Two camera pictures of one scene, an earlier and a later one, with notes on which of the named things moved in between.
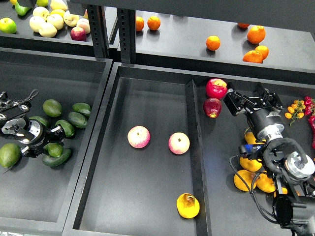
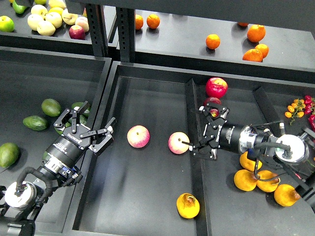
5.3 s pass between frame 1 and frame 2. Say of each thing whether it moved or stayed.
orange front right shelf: stayed
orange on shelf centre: stayed
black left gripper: moved
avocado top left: stayed
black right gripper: moved
